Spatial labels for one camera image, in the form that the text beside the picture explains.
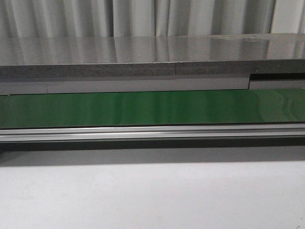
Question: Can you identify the grey conveyor back rail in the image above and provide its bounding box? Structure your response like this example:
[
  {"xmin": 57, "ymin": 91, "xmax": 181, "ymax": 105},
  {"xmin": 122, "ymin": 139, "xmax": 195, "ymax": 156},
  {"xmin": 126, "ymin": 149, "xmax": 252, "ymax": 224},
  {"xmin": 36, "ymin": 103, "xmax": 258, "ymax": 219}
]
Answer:
[{"xmin": 0, "ymin": 73, "xmax": 305, "ymax": 95}]

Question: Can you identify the green conveyor belt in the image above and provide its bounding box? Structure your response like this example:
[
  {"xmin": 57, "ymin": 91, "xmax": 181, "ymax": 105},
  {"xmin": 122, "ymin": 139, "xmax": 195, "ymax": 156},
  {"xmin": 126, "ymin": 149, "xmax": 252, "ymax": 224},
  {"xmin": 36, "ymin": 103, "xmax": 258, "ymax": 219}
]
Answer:
[{"xmin": 0, "ymin": 89, "xmax": 305, "ymax": 129}]

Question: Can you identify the aluminium conveyor front rail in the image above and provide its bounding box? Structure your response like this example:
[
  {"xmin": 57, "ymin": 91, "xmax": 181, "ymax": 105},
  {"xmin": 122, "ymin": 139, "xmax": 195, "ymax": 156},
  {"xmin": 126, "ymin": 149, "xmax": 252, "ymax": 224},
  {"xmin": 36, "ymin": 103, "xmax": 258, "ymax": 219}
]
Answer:
[{"xmin": 0, "ymin": 123, "xmax": 305, "ymax": 143}]

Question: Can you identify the white pleated curtain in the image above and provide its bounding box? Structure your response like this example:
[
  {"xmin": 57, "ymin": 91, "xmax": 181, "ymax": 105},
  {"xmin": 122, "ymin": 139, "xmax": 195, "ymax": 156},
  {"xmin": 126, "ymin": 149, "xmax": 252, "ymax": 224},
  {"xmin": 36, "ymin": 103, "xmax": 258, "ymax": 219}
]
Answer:
[{"xmin": 0, "ymin": 0, "xmax": 305, "ymax": 38}]

